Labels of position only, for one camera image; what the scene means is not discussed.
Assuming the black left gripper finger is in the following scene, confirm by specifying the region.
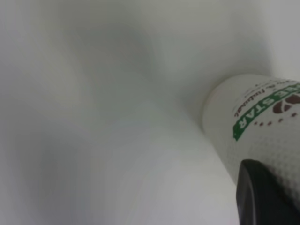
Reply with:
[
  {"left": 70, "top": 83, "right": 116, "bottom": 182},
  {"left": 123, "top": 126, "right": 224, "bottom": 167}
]
[{"left": 236, "top": 158, "right": 300, "bottom": 225}]

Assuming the white paper coffee cup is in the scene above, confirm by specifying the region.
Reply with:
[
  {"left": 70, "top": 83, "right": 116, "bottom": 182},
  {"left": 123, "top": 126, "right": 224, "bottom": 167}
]
[{"left": 200, "top": 74, "right": 300, "bottom": 204}]

